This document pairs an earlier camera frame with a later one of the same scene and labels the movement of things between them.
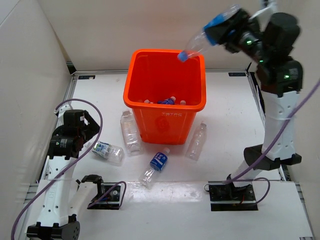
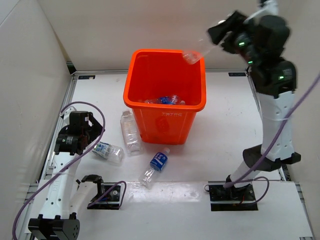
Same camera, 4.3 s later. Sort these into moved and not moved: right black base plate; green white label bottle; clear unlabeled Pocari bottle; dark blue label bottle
Moved: clear unlabeled Pocari bottle
Not moved: green white label bottle; right black base plate; dark blue label bottle
